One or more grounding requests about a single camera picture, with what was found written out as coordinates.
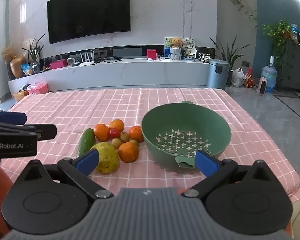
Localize green cucumber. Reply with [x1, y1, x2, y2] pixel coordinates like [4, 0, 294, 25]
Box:
[77, 128, 95, 158]

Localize blue water jug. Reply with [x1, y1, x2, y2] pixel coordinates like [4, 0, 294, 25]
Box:
[261, 56, 277, 93]

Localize tall snake plant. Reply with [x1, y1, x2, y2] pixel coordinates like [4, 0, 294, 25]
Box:
[210, 35, 252, 85]

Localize green plant in glass vase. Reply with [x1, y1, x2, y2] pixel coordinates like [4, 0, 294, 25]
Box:
[22, 33, 46, 74]

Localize brown round vase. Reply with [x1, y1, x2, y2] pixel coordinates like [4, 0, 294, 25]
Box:
[9, 56, 27, 79]

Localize green colander bowl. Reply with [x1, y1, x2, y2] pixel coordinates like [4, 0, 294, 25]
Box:
[141, 101, 232, 170]

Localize white plastic bag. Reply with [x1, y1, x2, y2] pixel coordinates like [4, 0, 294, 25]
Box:
[231, 68, 245, 87]

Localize teddy bear bouquet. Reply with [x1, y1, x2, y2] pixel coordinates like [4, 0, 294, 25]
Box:
[169, 37, 187, 61]

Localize small pink white heater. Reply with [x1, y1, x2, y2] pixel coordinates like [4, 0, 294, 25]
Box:
[257, 77, 268, 95]

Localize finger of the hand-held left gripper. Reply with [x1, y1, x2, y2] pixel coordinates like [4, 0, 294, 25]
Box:
[0, 121, 57, 141]
[0, 110, 27, 125]

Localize black white patterned ornaments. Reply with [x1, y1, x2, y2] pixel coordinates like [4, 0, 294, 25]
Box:
[197, 52, 212, 63]

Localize pink flat box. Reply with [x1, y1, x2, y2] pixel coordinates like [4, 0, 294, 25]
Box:
[49, 59, 67, 70]

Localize blue snack bag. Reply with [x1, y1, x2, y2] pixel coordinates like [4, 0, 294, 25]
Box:
[20, 62, 33, 76]

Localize yellow-green pear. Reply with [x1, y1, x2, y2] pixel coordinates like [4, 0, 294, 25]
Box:
[90, 142, 120, 175]

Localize white round fan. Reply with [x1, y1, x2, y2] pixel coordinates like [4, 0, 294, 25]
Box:
[185, 45, 197, 58]

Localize cardboard box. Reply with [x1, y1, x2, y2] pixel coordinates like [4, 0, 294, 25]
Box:
[13, 90, 29, 102]

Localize dark grey cabinet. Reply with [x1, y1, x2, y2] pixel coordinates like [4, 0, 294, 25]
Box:
[280, 39, 300, 90]

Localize black flat television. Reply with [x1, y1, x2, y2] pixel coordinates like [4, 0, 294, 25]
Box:
[47, 0, 131, 45]

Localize trailing green potted plant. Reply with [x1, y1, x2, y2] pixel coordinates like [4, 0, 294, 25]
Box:
[262, 20, 293, 63]

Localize colourful painted picture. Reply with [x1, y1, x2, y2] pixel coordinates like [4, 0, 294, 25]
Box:
[164, 36, 194, 55]

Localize blue-grey pedal trash can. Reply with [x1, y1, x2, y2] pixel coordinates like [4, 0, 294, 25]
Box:
[206, 59, 230, 90]

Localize dried flower bunch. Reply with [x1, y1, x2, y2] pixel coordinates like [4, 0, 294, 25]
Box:
[1, 45, 17, 63]

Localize white antenna router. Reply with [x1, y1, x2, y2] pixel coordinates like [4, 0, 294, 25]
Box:
[79, 51, 95, 67]

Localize red gift bag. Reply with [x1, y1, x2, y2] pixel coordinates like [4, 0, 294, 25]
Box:
[244, 67, 255, 88]

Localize orange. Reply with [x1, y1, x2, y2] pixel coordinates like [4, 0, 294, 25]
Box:
[129, 125, 144, 143]
[93, 123, 110, 142]
[118, 142, 139, 163]
[108, 119, 125, 133]

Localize grey marble media console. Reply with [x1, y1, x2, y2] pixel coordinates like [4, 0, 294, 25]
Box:
[7, 57, 210, 98]

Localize pink storage box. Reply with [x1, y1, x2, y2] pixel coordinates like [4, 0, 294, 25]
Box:
[27, 81, 49, 95]

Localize pink checked tablecloth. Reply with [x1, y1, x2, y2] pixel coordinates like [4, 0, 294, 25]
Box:
[0, 87, 300, 204]

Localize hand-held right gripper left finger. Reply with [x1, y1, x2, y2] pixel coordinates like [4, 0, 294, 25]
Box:
[22, 149, 114, 200]

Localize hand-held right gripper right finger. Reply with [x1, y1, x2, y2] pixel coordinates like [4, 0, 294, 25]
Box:
[179, 150, 272, 200]

